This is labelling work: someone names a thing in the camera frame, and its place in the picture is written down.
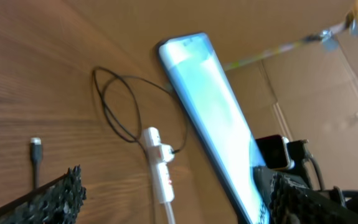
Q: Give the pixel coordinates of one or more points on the white charger adapter plug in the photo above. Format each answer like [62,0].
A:
[164,153]

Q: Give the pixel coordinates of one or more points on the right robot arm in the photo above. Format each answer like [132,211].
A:
[299,153]

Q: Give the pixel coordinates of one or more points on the blue Galaxy smartphone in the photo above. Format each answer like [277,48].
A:
[199,81]

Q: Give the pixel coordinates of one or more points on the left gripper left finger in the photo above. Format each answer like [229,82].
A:
[58,201]

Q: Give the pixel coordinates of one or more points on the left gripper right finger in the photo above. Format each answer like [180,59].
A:
[287,199]

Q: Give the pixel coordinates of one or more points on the white power strip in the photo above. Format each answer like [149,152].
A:
[159,170]

